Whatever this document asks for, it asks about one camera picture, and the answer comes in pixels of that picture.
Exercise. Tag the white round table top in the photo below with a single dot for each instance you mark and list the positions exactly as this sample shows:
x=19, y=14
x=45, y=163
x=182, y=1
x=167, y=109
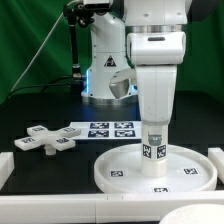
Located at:
x=119, y=171

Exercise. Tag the white cross-shaped table base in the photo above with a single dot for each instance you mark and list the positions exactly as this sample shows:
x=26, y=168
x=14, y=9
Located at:
x=53, y=141

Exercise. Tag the white barrier block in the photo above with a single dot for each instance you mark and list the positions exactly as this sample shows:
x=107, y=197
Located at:
x=216, y=155
x=6, y=167

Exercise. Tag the white right barrier block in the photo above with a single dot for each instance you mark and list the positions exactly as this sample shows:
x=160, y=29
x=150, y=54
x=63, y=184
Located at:
x=216, y=155

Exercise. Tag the white front barrier rail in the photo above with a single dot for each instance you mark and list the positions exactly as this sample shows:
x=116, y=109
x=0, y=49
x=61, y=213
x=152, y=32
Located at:
x=99, y=208

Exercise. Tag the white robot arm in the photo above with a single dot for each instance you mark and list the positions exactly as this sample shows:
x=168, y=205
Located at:
x=111, y=74

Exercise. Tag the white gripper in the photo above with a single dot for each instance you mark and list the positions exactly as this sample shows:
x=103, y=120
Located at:
x=156, y=89

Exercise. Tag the white marker sheet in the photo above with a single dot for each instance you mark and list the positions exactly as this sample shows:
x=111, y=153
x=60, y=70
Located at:
x=108, y=130

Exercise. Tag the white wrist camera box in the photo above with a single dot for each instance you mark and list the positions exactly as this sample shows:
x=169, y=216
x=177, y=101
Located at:
x=156, y=48

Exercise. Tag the grey camera on mount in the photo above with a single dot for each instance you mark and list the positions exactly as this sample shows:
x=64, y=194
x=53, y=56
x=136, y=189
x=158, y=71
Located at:
x=97, y=4

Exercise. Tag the white disc bottom corner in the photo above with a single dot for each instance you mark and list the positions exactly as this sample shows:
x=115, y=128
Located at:
x=196, y=214

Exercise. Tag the white left barrier block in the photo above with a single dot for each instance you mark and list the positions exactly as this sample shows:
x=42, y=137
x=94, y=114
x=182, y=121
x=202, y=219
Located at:
x=6, y=167

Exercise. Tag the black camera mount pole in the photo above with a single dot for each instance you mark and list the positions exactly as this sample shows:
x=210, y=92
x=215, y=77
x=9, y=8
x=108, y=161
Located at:
x=76, y=16

